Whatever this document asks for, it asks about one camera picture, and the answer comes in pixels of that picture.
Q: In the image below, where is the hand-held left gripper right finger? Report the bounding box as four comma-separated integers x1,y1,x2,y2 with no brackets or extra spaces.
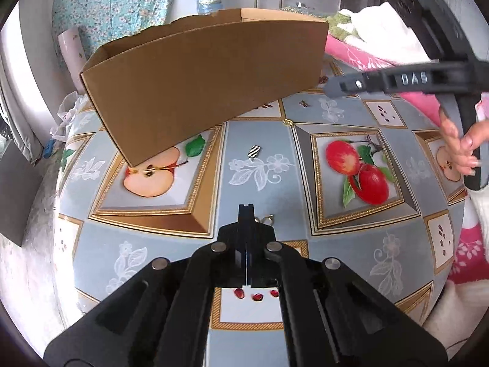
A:
246,203,447,367

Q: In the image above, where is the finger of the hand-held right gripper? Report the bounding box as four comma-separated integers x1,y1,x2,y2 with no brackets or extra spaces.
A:
324,60,476,98

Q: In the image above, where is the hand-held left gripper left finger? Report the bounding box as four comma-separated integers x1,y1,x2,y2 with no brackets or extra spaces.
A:
44,203,248,367

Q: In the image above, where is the brown cardboard box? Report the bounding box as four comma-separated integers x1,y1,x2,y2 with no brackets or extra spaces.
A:
79,8,330,168

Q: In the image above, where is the person's right hand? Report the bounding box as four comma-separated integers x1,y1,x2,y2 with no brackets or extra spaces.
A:
439,106,489,177

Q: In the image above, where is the pink floral blanket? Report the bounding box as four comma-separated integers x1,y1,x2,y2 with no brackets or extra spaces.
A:
324,32,489,285

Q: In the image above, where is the fruit print tablecloth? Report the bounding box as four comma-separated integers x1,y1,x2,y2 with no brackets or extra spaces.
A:
53,57,469,367

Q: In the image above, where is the green towel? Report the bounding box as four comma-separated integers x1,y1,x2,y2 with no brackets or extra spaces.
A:
329,11,367,41

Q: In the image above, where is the blue water dispenser bottle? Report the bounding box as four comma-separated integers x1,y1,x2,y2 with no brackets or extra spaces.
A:
196,0,223,15

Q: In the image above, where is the white fleece garment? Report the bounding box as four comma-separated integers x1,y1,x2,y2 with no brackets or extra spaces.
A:
422,271,484,356

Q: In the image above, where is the white plastic bag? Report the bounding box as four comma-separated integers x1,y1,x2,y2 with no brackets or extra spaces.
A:
50,92,90,142

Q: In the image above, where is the grey cabinet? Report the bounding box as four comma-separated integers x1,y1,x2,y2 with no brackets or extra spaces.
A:
0,138,42,247

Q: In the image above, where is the tall white cylinder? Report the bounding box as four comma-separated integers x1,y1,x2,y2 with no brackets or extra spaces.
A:
57,27,86,96

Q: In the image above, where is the grey curtain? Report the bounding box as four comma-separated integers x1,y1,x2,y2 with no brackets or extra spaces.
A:
0,34,46,161

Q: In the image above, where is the teal floral cloth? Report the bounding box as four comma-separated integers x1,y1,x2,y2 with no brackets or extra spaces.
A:
51,0,188,62

